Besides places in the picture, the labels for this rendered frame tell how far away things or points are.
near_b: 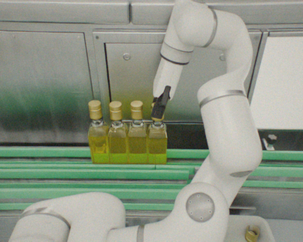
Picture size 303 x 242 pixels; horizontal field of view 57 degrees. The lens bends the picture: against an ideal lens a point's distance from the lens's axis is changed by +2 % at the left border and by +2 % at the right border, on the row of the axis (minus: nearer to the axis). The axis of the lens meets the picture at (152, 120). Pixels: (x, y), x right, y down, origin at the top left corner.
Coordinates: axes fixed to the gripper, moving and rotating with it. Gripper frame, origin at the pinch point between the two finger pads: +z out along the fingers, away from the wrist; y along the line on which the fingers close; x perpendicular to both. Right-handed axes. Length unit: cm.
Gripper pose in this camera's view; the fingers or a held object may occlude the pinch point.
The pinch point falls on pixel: (157, 107)
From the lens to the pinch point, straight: 75.8
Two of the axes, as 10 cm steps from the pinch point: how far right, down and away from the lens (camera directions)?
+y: -0.2, 5.7, -8.2
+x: 9.7, 2.3, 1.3
